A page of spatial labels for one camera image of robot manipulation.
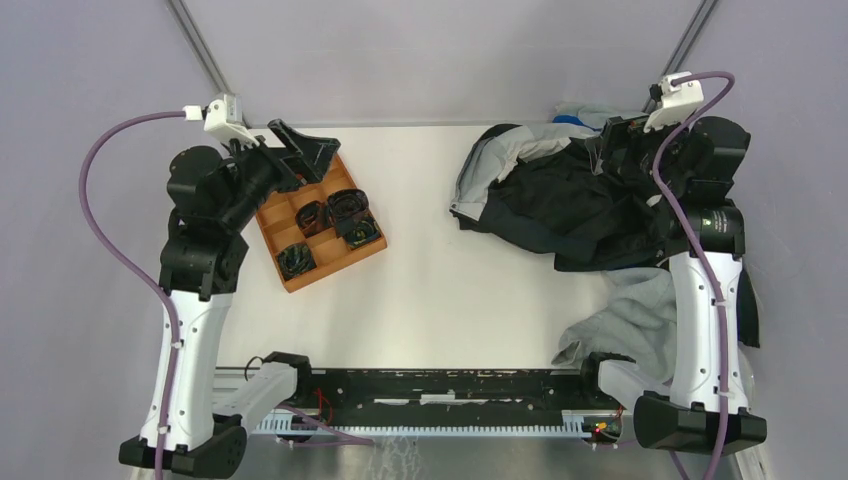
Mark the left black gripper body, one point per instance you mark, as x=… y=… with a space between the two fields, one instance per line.
x=267 y=164

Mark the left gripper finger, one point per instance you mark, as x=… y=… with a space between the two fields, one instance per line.
x=304 y=172
x=304 y=152

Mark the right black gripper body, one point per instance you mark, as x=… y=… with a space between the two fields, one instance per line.
x=643 y=146

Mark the grey black zip jacket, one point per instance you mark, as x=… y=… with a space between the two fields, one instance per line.
x=540 y=188

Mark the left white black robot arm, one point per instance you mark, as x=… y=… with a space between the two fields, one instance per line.
x=215 y=194

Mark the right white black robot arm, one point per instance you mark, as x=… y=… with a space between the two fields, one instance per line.
x=688 y=174

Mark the blue white jacket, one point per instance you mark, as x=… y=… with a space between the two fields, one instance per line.
x=568 y=119

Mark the orange compartment tray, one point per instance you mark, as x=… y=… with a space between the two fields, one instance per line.
x=276 y=220

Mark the grey hoodie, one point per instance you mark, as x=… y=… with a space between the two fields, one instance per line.
x=639 y=322

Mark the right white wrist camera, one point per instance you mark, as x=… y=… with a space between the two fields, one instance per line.
x=679 y=98

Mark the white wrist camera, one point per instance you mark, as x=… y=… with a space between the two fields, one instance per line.
x=679 y=98
x=222 y=119

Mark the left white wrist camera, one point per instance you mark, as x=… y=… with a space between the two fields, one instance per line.
x=222 y=119

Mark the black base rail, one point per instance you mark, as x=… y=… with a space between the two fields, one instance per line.
x=448 y=398

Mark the white slotted cable duct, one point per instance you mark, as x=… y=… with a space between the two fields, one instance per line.
x=282 y=423

